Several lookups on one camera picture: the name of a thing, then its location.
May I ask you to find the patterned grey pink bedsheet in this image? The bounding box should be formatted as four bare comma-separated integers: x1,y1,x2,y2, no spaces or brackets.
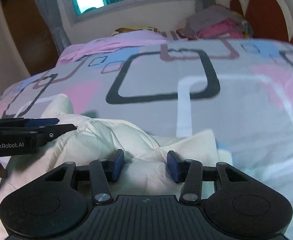
0,39,293,239

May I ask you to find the yellow patterned pillow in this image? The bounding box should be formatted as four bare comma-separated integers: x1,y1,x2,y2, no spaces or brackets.
111,26,161,36

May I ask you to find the grey curtain left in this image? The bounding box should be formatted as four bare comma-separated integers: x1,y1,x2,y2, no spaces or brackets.
34,0,71,55

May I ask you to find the cream white large garment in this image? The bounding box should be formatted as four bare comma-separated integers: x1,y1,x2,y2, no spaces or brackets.
0,93,235,240

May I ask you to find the brown wooden door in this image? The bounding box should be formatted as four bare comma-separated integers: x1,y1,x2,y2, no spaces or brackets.
1,0,58,75

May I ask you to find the stack of folded clothes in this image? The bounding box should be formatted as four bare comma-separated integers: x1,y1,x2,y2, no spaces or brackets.
176,4,254,40

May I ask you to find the pink blanket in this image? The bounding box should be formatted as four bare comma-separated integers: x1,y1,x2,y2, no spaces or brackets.
56,30,183,66

